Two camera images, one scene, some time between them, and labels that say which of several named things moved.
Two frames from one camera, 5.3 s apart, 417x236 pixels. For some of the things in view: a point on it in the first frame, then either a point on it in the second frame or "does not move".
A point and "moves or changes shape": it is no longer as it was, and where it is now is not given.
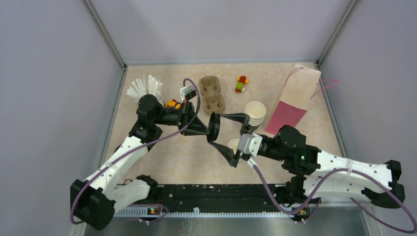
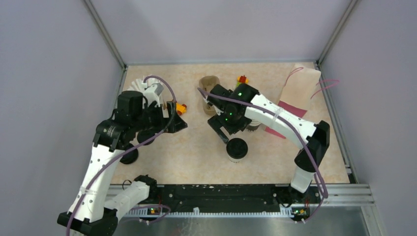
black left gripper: x=186 y=112 -> x=163 y=121
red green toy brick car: x=241 y=81 does not move
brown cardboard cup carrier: x=214 y=100 does not move
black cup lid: x=214 y=127 moves or changes shape
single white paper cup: x=233 y=144 moves or changes shape
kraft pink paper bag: x=297 y=94 does not move
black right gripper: x=228 y=153 -> x=217 y=122
